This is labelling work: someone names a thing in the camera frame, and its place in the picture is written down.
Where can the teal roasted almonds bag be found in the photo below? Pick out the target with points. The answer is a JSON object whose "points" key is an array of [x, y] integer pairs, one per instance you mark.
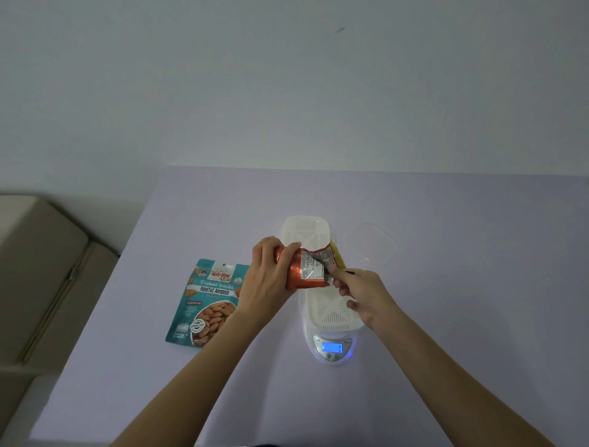
{"points": [[202, 294]]}

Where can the person's left forearm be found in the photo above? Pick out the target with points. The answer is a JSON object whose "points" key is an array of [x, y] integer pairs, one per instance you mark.
{"points": [[193, 382]]}

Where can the white square plastic container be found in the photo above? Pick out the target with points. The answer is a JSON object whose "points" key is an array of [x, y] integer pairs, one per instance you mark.
{"points": [[331, 308], [306, 228]]}

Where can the person's right hand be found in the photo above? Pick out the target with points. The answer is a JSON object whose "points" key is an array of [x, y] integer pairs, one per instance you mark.
{"points": [[368, 299]]}

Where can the person's left hand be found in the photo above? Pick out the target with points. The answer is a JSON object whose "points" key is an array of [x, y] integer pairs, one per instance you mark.
{"points": [[267, 285]]}

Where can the person's right forearm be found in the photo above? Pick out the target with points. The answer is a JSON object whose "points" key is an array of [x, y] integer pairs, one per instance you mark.
{"points": [[451, 387]]}

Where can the white kitchen scale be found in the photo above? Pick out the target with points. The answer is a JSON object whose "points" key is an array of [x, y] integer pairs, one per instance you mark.
{"points": [[331, 357]]}

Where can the orange salted almonds bag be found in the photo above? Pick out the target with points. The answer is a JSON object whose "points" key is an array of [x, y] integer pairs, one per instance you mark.
{"points": [[299, 271]]}

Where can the beige sofa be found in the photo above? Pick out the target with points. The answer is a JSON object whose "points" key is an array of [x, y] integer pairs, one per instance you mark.
{"points": [[37, 276]]}

